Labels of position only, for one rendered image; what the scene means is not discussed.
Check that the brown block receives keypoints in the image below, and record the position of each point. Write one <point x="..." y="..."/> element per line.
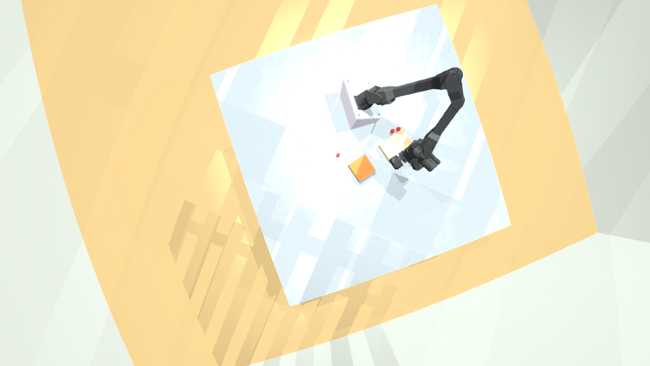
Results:
<point x="362" y="168"/>

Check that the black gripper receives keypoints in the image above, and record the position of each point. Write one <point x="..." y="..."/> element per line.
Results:
<point x="404" y="156"/>

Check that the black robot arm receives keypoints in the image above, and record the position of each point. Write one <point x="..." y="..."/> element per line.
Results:
<point x="449" y="80"/>

